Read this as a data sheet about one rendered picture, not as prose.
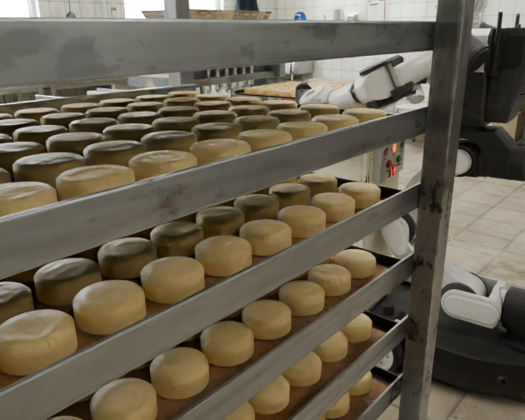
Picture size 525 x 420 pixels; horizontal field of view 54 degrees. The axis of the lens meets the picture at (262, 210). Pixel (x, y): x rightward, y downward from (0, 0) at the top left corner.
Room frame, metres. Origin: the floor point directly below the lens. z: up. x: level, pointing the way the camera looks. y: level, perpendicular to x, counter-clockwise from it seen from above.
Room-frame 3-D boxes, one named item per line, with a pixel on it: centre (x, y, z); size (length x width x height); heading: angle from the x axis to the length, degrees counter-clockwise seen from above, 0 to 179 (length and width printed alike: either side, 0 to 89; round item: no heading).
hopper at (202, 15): (2.43, 0.22, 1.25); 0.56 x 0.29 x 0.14; 145
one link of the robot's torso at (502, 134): (1.73, -0.77, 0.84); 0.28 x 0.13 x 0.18; 55
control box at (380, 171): (1.93, -0.49, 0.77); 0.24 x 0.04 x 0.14; 145
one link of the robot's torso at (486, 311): (1.71, -0.80, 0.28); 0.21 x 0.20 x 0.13; 55
